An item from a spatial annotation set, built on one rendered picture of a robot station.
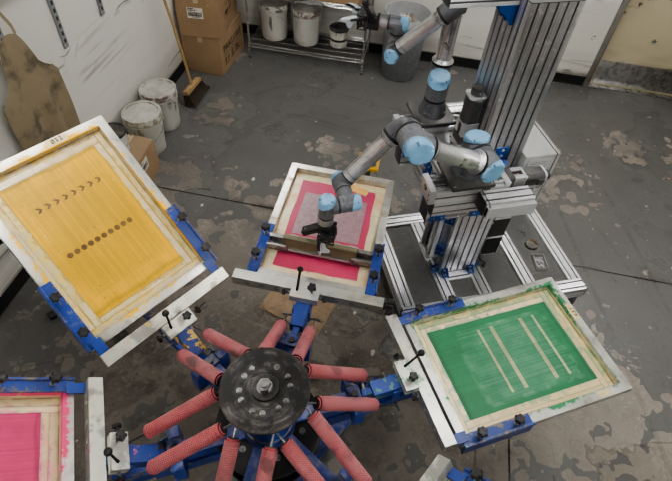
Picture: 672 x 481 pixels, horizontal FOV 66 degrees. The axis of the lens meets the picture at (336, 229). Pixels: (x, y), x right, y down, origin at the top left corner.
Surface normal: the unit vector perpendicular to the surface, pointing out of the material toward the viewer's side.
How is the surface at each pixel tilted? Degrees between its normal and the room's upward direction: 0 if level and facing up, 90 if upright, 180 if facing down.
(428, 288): 0
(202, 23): 90
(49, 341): 0
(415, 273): 0
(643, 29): 90
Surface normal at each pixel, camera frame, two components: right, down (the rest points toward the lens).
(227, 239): 0.06, -0.66
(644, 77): -0.20, 0.73
